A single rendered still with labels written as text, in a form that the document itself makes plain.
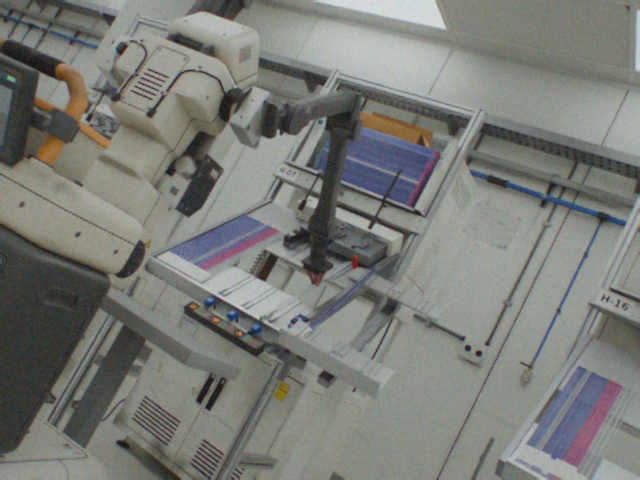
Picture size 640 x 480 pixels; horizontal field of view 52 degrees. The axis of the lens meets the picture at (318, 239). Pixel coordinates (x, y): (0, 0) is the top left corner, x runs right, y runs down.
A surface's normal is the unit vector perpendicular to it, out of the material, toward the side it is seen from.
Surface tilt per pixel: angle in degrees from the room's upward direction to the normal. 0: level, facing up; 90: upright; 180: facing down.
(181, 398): 90
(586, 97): 90
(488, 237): 90
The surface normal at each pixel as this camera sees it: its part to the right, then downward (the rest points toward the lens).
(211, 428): -0.40, -0.33
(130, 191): -0.21, -0.39
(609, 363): 0.06, -0.86
